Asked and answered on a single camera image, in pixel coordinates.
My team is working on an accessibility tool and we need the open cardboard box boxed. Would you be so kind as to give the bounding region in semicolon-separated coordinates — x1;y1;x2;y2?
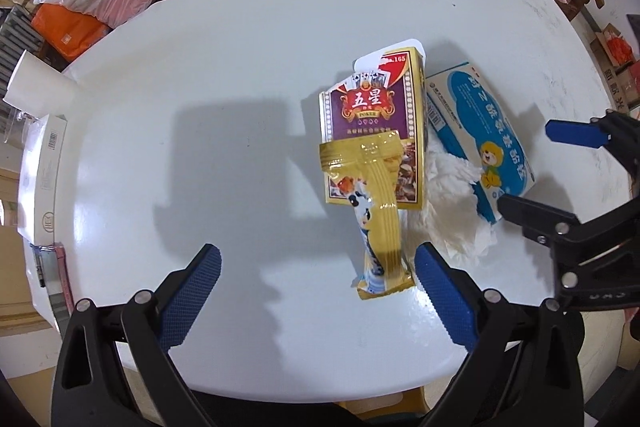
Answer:
591;22;637;68

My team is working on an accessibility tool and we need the gold snack wrapper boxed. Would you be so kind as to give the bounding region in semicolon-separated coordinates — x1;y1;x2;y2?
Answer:
318;130;417;303

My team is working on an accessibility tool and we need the white tissue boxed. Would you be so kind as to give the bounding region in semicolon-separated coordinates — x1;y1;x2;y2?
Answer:
400;146;499;266

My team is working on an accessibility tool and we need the red plastic bag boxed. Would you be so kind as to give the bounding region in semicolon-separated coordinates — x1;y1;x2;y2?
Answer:
606;34;634;64

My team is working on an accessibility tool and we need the printed cardboard box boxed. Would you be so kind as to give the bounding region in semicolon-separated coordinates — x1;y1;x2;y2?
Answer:
602;61;640;110

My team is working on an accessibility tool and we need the white topped wooden coffee table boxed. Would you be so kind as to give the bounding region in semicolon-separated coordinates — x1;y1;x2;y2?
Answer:
17;0;634;414

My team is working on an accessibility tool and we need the clear glass mug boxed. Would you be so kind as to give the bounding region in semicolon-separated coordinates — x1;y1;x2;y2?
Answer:
0;104;39;143

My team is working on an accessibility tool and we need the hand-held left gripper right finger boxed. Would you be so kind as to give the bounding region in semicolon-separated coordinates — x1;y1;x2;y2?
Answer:
414;242;587;427

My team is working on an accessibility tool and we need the dark red notebook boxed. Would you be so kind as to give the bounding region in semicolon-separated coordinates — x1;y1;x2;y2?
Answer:
29;241;74;334

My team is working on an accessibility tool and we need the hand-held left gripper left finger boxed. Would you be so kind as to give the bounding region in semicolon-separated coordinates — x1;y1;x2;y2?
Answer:
52;243;223;427

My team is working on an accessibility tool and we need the purple playing card box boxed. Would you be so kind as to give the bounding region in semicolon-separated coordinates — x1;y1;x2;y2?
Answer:
318;37;429;212

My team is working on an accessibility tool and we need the long white box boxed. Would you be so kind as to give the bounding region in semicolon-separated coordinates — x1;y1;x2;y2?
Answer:
17;112;69;244

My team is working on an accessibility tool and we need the orange bag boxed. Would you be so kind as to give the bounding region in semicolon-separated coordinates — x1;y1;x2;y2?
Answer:
30;2;111;63

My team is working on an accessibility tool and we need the grey radiator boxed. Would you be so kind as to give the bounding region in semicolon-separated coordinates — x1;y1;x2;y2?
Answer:
0;4;44;80

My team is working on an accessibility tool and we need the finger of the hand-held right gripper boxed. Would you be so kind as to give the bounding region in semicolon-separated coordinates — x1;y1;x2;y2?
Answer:
544;109;640;202
497;192;640;311

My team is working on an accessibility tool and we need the light blue medicine box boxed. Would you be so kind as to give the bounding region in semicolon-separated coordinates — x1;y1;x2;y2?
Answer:
423;60;537;226

